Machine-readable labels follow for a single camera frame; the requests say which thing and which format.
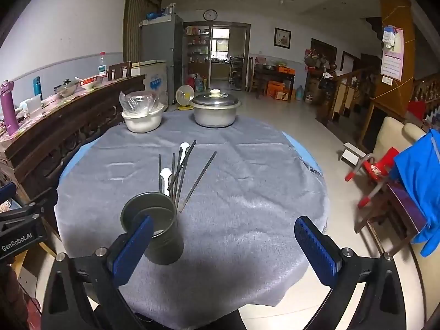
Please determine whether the blue round table cover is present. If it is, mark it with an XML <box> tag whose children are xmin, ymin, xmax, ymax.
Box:
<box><xmin>282</xmin><ymin>132</ymin><xmax>323</xmax><ymax>176</ymax></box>

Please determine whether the beige sofa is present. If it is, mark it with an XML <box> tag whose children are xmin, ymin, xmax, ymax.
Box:
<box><xmin>372</xmin><ymin>116</ymin><xmax>426</xmax><ymax>160</ymax></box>

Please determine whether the grey felt table cloth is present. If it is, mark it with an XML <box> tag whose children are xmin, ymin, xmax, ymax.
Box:
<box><xmin>54</xmin><ymin>112</ymin><xmax>330</xmax><ymax>329</ymax></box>

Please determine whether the purple thermos bottle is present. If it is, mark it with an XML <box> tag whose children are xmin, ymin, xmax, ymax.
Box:
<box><xmin>1</xmin><ymin>81</ymin><xmax>19</xmax><ymax>136</ymax></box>

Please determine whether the white step stool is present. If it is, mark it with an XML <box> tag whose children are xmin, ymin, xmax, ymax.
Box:
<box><xmin>339</xmin><ymin>142</ymin><xmax>366</xmax><ymax>167</ymax></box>

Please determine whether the white bowl with plastic bag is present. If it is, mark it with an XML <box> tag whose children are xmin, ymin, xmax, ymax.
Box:
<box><xmin>119</xmin><ymin>90</ymin><xmax>165</xmax><ymax>133</ymax></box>

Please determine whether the dark chopstick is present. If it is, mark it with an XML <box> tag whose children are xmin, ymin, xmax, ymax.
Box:
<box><xmin>178</xmin><ymin>151</ymin><xmax>217</xmax><ymax>213</ymax></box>
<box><xmin>158</xmin><ymin>154</ymin><xmax>163</xmax><ymax>193</ymax></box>
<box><xmin>167</xmin><ymin>140</ymin><xmax>197</xmax><ymax>191</ymax></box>

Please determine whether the grey refrigerator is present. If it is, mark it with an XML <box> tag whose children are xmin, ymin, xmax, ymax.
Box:
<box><xmin>139</xmin><ymin>13</ymin><xmax>183</xmax><ymax>105</ymax></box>

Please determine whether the teal thermos bottle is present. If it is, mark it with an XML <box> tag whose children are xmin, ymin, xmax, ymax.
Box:
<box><xmin>33</xmin><ymin>76</ymin><xmax>43</xmax><ymax>100</ymax></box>

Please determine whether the wall calendar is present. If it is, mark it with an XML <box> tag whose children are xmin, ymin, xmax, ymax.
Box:
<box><xmin>380</xmin><ymin>25</ymin><xmax>404</xmax><ymax>81</ymax></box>

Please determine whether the dark metal utensil cup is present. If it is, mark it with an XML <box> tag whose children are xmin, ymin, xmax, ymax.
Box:
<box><xmin>120</xmin><ymin>192</ymin><xmax>184</xmax><ymax>265</ymax></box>

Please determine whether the clear water bottle red cap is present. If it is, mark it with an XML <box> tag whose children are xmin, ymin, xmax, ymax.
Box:
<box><xmin>98</xmin><ymin>51</ymin><xmax>107</xmax><ymax>77</ymax></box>

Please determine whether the white plastic spoon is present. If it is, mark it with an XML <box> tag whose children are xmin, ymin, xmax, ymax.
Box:
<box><xmin>161</xmin><ymin>168</ymin><xmax>172</xmax><ymax>197</ymax></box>
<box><xmin>180</xmin><ymin>142</ymin><xmax>190</xmax><ymax>159</ymax></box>

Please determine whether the red child chair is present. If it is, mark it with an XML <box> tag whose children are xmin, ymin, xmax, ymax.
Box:
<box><xmin>345</xmin><ymin>147</ymin><xmax>400</xmax><ymax>209</ymax></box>

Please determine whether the blue jacket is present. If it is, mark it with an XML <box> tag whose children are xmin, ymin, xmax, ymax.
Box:
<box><xmin>389</xmin><ymin>129</ymin><xmax>440</xmax><ymax>258</ymax></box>

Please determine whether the aluminium pot with lid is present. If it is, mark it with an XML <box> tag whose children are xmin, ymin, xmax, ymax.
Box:
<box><xmin>190</xmin><ymin>89</ymin><xmax>241</xmax><ymax>128</ymax></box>

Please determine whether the round wall clock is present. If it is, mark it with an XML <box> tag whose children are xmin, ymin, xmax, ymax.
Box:
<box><xmin>203</xmin><ymin>9</ymin><xmax>218</xmax><ymax>22</ymax></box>

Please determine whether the white chest freezer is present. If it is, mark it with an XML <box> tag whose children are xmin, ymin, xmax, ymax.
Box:
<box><xmin>131</xmin><ymin>60</ymin><xmax>169</xmax><ymax>106</ymax></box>

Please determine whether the dark wooden sideboard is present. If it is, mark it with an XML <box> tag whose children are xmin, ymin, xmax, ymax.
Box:
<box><xmin>1</xmin><ymin>75</ymin><xmax>145</xmax><ymax>203</ymax></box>

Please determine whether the framed wall picture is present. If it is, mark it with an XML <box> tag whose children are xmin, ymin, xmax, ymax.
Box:
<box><xmin>274</xmin><ymin>27</ymin><xmax>292</xmax><ymax>49</ymax></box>

